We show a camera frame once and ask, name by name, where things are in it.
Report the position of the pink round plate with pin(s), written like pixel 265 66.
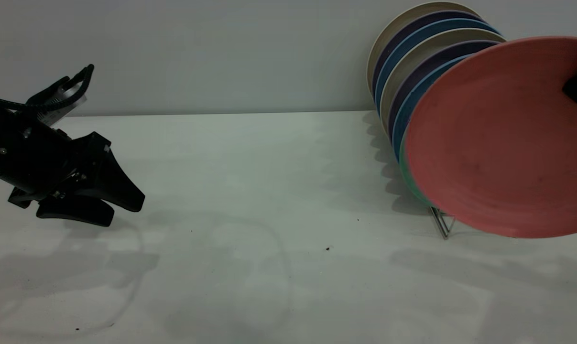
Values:
pixel 489 143

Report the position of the beige round plate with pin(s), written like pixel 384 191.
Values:
pixel 403 19
pixel 427 48

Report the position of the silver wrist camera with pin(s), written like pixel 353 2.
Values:
pixel 63 98

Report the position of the green round plate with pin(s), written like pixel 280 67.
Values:
pixel 406 177

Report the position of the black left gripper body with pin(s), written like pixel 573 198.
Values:
pixel 25 153

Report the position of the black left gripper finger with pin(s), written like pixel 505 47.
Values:
pixel 78 212
pixel 111 186

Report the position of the blue round plate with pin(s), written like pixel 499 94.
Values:
pixel 412 100
pixel 441 25

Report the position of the purple round plate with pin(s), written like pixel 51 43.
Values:
pixel 441 53
pixel 441 15

